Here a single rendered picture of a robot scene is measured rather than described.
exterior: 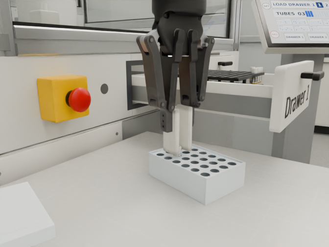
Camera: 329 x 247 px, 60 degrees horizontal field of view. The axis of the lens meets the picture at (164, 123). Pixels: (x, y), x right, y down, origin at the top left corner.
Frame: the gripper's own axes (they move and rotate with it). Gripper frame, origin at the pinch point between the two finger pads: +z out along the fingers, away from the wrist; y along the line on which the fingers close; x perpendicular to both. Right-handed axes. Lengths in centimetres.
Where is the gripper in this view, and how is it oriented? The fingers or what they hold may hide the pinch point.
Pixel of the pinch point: (177, 129)
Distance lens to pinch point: 43.8
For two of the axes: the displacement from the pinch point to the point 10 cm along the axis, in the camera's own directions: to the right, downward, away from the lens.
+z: 0.0, 9.7, 2.6
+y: -7.6, 1.7, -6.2
